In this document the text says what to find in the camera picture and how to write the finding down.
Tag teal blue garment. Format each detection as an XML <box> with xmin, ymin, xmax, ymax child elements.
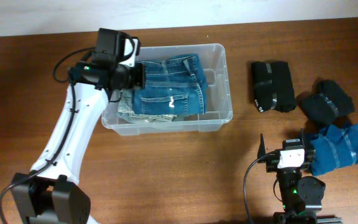
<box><xmin>306</xmin><ymin>123</ymin><xmax>358</xmax><ymax>176</ymax></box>

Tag light blue jeans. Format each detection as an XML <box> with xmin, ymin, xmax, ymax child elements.
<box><xmin>116</xmin><ymin>90</ymin><xmax>187</xmax><ymax>123</ymax></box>

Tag black garment with tape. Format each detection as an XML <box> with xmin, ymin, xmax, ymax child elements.
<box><xmin>251</xmin><ymin>61</ymin><xmax>297</xmax><ymax>113</ymax></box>

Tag dark blue jeans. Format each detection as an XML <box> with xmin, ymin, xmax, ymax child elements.
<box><xmin>132</xmin><ymin>54</ymin><xmax>208</xmax><ymax>115</ymax></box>

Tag clear plastic storage bin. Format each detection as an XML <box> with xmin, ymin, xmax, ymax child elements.
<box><xmin>101</xmin><ymin>44</ymin><xmax>233</xmax><ymax>136</ymax></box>

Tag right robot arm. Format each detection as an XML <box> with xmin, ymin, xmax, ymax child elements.
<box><xmin>258</xmin><ymin>131</ymin><xmax>342</xmax><ymax>224</ymax></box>

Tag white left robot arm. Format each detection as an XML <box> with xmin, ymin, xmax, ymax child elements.
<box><xmin>4</xmin><ymin>48</ymin><xmax>145</xmax><ymax>223</ymax></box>

